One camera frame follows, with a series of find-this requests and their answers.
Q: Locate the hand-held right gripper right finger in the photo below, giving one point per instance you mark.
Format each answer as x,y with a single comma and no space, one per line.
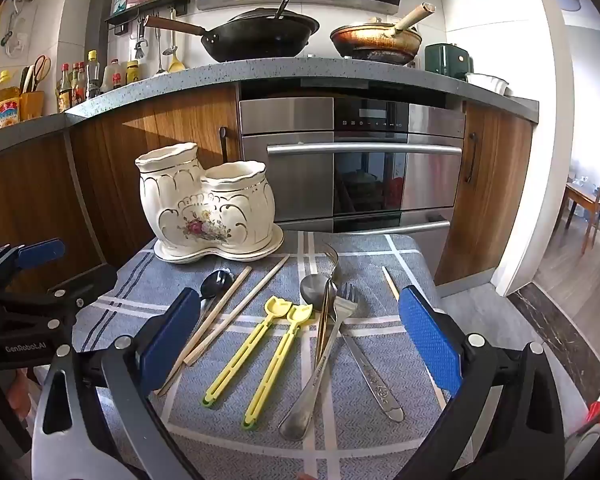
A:
430,340

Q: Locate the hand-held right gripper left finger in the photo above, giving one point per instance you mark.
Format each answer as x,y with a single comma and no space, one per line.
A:
172,340

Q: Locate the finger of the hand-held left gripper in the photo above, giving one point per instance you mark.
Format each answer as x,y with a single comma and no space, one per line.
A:
90,282
40,252

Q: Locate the black spoon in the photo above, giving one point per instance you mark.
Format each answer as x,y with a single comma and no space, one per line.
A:
216,282

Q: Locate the yellow plastic stick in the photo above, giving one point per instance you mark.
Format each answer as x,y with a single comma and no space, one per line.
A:
276,308
300,314

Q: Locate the gold fork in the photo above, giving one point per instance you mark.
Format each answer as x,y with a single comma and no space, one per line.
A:
321,332

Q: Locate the silver fork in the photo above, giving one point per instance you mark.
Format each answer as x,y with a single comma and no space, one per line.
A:
305,405

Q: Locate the cream floral ceramic utensil holder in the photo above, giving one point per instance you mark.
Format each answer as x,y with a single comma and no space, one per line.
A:
205,200

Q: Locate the person's left hand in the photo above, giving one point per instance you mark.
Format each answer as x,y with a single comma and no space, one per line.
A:
22,390

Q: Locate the wooden cabinet door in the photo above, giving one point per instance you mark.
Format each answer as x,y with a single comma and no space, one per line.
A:
130,130
30,195
500,185

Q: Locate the grey plaid cloth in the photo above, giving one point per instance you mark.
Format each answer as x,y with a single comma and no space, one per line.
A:
370,255

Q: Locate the wooden knife block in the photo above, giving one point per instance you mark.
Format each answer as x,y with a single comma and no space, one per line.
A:
32,105

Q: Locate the yellow oil bottle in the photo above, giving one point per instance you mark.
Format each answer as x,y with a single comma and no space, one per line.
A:
5,107

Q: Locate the red and white object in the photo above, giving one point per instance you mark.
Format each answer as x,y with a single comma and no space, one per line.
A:
597,412

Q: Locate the row of sauce bottles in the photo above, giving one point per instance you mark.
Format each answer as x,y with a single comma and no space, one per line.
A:
92,77

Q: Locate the metal turner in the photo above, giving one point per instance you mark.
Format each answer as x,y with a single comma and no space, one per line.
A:
159,67

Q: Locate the metal tongs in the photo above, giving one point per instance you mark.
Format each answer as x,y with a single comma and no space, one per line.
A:
140,47

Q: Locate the yellow spatula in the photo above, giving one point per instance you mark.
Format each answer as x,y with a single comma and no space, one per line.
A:
176,65

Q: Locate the metal ladle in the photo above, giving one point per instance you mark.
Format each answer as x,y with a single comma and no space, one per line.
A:
169,51

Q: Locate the stainless steel oven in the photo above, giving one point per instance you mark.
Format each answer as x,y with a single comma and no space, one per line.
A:
290,120

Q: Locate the teal and white packet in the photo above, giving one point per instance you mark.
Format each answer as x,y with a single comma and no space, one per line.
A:
119,2

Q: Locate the white dish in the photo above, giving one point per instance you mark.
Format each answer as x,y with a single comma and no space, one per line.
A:
487,82

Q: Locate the grey speckled countertop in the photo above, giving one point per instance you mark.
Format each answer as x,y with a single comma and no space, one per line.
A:
260,72

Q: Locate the green kitchen appliance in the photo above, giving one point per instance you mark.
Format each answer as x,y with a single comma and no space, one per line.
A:
447,60

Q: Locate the black wok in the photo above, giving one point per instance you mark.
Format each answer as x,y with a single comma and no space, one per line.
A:
260,35

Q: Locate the brown frying pan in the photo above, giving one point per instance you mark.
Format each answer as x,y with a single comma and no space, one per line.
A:
375,40

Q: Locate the black wall shelf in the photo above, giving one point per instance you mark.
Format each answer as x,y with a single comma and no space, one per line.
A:
145,10

